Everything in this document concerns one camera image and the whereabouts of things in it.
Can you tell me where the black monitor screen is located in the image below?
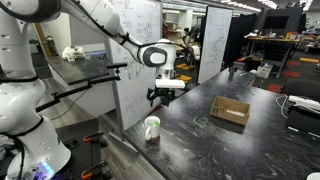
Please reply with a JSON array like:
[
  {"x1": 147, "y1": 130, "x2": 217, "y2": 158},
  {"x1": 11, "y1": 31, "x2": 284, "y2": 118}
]
[{"x1": 263, "y1": 16, "x2": 289, "y2": 29}]

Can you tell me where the seated person background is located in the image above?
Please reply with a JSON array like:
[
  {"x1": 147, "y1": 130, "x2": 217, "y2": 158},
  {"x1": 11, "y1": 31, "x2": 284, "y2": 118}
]
[{"x1": 182, "y1": 28, "x2": 200, "y2": 65}]

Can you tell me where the white cable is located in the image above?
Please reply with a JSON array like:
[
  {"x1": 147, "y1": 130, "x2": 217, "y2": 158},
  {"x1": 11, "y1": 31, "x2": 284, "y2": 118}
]
[{"x1": 275, "y1": 94, "x2": 290, "y2": 120}]

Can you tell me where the white cloth bundle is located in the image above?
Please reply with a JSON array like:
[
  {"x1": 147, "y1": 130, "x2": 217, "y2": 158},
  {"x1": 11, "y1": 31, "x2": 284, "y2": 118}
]
[{"x1": 62, "y1": 46, "x2": 85, "y2": 61}]

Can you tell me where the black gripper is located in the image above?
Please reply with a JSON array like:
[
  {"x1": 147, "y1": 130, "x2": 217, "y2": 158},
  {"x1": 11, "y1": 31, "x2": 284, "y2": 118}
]
[{"x1": 146, "y1": 88, "x2": 175, "y2": 107}]

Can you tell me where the dark side table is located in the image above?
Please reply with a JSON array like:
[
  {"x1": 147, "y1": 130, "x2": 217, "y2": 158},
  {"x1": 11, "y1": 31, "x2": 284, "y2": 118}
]
[{"x1": 47, "y1": 56, "x2": 110, "y2": 85}]

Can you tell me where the orange-handled clamp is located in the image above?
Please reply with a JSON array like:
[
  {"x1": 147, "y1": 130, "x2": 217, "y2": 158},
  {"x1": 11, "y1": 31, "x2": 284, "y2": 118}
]
[
  {"x1": 81, "y1": 160, "x2": 113, "y2": 180},
  {"x1": 82, "y1": 130, "x2": 108, "y2": 148}
]

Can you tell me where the black equipment case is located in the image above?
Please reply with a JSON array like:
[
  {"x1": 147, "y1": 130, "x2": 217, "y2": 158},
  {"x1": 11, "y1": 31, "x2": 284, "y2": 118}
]
[{"x1": 287, "y1": 106, "x2": 320, "y2": 136}]

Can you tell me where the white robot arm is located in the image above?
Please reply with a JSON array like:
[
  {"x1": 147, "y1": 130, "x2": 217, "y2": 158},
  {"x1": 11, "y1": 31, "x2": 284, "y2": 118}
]
[{"x1": 0, "y1": 0, "x2": 175, "y2": 180}]

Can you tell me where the open cardboard box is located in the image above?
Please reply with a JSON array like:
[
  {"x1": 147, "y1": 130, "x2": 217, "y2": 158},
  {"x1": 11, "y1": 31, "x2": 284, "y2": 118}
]
[{"x1": 210, "y1": 96, "x2": 250, "y2": 126}]

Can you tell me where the white power strip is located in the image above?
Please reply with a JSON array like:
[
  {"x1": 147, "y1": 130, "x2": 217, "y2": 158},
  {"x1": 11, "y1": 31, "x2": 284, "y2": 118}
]
[{"x1": 289, "y1": 95, "x2": 320, "y2": 110}]

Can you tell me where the large cardboard box background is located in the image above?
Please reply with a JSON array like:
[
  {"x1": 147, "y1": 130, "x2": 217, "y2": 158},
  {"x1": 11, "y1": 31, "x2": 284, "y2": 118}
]
[{"x1": 163, "y1": 22, "x2": 181, "y2": 42}]

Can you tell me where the orange-handled clamp upper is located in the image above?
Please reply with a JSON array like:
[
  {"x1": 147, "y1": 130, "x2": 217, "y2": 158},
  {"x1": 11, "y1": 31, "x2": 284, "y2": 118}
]
[{"x1": 82, "y1": 130, "x2": 108, "y2": 148}]

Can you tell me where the orange-handled clamp lower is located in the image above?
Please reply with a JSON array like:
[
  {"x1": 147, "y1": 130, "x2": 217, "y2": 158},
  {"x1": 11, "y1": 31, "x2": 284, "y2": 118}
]
[{"x1": 81, "y1": 160, "x2": 113, "y2": 180}]

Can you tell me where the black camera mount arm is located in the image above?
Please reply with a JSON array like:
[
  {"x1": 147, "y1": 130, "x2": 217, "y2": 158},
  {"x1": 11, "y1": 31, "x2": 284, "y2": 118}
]
[{"x1": 36, "y1": 62, "x2": 127, "y2": 112}]

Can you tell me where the white ceramic mug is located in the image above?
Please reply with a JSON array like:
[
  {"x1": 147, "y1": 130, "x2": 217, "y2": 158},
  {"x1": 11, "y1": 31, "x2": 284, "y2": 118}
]
[{"x1": 144, "y1": 116, "x2": 161, "y2": 141}]

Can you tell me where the black office chair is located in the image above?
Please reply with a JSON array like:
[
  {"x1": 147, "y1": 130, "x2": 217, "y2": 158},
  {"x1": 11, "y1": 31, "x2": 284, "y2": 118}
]
[{"x1": 281, "y1": 79, "x2": 320, "y2": 101}]

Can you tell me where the white storage bin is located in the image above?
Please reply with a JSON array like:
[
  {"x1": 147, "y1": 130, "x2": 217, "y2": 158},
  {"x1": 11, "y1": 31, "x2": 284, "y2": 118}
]
[{"x1": 257, "y1": 65, "x2": 273, "y2": 79}]

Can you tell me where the wooden desk background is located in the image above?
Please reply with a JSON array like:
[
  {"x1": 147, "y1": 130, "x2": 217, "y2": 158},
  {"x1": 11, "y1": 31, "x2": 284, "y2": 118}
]
[{"x1": 248, "y1": 37, "x2": 299, "y2": 78}]

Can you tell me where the large whiteboard on stand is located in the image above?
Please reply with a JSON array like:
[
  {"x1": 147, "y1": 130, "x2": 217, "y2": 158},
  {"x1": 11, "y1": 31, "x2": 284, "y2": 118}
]
[{"x1": 106, "y1": 0, "x2": 162, "y2": 130}]

